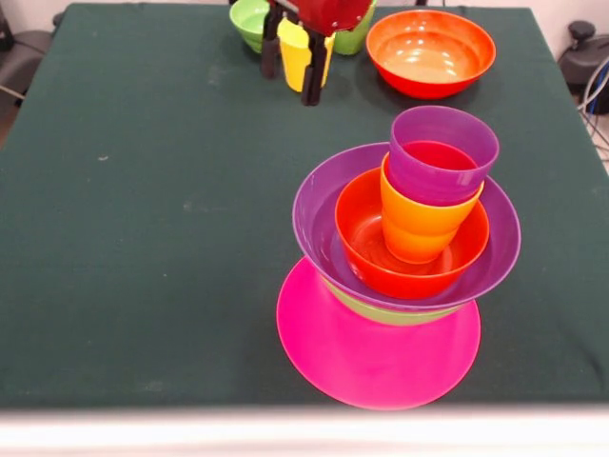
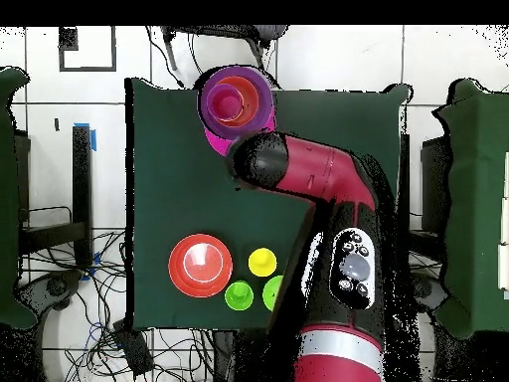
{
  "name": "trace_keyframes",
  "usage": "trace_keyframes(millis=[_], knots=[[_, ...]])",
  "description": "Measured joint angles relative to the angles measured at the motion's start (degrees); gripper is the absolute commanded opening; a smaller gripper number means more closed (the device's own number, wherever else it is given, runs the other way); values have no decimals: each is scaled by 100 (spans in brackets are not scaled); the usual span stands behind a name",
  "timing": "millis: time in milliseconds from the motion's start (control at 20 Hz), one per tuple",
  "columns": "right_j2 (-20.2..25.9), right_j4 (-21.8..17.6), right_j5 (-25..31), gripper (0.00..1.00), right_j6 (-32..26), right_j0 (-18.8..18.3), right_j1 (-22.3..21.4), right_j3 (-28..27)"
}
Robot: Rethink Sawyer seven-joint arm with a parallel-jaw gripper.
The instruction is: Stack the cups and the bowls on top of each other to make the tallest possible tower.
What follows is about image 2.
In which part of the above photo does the black camera tripod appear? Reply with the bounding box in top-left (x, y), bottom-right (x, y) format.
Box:
top-left (160, 25), bottom-right (289, 83)

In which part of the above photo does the pink plastic bowl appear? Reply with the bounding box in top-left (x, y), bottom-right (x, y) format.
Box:
top-left (203, 114), bottom-right (277, 158)

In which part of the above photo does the large red-orange plastic bowl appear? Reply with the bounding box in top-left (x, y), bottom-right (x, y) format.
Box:
top-left (167, 233), bottom-right (235, 298)

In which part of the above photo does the tangle of floor cables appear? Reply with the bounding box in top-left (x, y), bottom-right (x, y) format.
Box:
top-left (19, 228), bottom-right (224, 382)

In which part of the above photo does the black chair base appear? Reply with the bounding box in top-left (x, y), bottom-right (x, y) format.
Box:
top-left (15, 268), bottom-right (85, 331)

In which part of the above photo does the small red-orange plastic bowl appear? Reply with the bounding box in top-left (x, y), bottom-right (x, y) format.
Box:
top-left (212, 76), bottom-right (260, 128)

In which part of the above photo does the yellow plastic cup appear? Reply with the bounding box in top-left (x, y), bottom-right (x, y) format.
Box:
top-left (247, 247), bottom-right (278, 279)

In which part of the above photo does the blue tape strip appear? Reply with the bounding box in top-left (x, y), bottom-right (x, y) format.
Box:
top-left (73, 121), bottom-right (97, 152)

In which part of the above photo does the dark green tablecloth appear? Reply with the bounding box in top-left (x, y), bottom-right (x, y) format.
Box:
top-left (124, 77), bottom-right (411, 331)

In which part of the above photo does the green cloth side table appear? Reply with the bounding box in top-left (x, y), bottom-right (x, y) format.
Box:
top-left (0, 66), bottom-right (39, 329)
top-left (432, 78), bottom-right (509, 339)

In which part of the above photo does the purple plastic cup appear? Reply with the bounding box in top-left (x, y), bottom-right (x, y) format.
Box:
top-left (205, 83), bottom-right (245, 122)

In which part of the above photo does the small green plastic bowl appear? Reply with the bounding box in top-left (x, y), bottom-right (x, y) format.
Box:
top-left (261, 275), bottom-right (284, 312)

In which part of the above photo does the black power box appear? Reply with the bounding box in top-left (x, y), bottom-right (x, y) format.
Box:
top-left (112, 317), bottom-right (155, 377)

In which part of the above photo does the green plastic cup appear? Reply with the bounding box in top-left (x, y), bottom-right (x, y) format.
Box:
top-left (224, 280), bottom-right (255, 312)

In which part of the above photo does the purple plastic bowl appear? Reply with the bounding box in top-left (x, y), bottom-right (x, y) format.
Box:
top-left (197, 66), bottom-right (275, 141)

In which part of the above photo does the black metal stand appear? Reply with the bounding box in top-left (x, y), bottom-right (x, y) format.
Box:
top-left (17, 124), bottom-right (94, 268)
top-left (397, 132), bottom-right (450, 260)

